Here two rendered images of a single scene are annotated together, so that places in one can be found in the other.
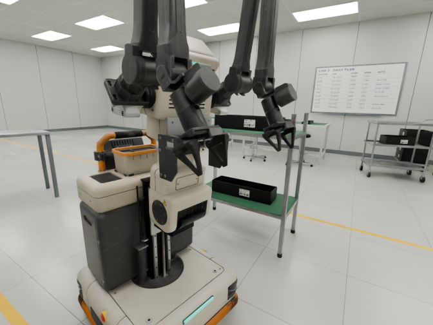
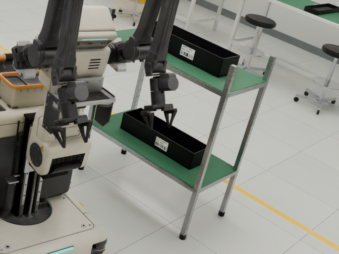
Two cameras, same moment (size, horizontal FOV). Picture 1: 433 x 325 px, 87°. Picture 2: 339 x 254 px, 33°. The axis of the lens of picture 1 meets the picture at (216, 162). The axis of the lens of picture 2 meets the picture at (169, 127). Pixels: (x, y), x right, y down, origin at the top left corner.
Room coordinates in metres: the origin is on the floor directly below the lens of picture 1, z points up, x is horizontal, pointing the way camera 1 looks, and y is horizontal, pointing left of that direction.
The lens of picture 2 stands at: (-1.27, -0.34, 2.00)
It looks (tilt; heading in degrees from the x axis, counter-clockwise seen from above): 25 degrees down; 1
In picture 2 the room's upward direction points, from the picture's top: 15 degrees clockwise
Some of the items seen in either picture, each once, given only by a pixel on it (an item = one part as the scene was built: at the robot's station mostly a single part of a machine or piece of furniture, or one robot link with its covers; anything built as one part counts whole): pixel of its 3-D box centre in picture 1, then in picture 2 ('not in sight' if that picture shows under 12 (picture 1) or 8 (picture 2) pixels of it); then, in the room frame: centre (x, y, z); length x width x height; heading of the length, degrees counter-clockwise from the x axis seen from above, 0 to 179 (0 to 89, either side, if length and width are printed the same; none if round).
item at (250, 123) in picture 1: (248, 122); (189, 47); (1.97, -0.26, 1.01); 0.57 x 0.17 x 0.11; 58
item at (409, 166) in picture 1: (397, 147); not in sight; (3.84, -3.07, 0.50); 0.90 x 0.54 x 1.00; 73
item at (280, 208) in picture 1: (243, 173); (169, 116); (1.97, -0.25, 0.55); 0.91 x 0.46 x 1.10; 59
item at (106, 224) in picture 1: (145, 211); (21, 144); (1.12, 0.37, 0.59); 0.55 x 0.34 x 0.83; 138
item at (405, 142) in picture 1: (396, 140); not in sight; (3.85, -3.03, 0.63); 0.40 x 0.30 x 0.14; 73
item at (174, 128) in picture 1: (193, 146); (78, 104); (0.87, 0.09, 0.99); 0.28 x 0.16 x 0.22; 138
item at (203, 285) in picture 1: (158, 287); (19, 227); (1.06, 0.31, 0.16); 0.67 x 0.64 x 0.25; 48
